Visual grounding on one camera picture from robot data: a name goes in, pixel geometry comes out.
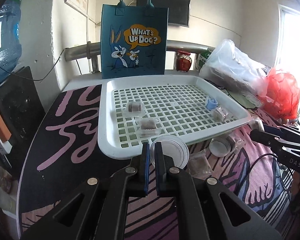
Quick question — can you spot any clear round lid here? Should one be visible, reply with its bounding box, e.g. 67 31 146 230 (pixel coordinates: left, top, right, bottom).
150 135 190 169

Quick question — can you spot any blue clip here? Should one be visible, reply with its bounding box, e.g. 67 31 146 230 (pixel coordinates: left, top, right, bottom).
205 97 218 111

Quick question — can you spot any person right hand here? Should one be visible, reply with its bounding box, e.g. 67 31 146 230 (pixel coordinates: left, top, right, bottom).
291 172 300 196

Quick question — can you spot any red plastic bag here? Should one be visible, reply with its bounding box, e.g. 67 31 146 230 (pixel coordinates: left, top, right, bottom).
260 68 300 120

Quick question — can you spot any white perforated plastic tray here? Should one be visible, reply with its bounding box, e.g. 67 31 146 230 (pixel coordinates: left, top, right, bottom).
97 75 251 159

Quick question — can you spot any white round container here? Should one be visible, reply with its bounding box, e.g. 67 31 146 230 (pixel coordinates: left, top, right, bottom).
209 138 231 158

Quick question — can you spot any red jar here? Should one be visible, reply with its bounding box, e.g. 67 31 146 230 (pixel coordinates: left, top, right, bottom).
175 50 192 72

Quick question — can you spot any clear plastic bag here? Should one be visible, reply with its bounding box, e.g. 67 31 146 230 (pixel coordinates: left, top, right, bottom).
199 39 268 97

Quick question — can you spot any teal Bugs Bunny tote bag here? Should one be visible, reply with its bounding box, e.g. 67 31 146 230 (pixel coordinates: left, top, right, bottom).
100 0 168 79

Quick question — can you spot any black speaker box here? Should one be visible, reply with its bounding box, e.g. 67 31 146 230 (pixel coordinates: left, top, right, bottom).
0 66 45 158

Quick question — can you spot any blue water jug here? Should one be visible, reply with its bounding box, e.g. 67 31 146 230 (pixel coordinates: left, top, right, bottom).
0 0 22 83

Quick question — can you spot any black cable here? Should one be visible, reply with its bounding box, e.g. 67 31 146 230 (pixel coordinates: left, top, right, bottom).
237 152 294 196

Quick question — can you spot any metal bed rail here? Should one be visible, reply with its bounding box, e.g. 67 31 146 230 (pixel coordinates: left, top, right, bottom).
64 39 216 74

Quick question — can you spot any black wall television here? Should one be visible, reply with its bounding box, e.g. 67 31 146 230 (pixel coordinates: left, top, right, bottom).
136 0 191 27

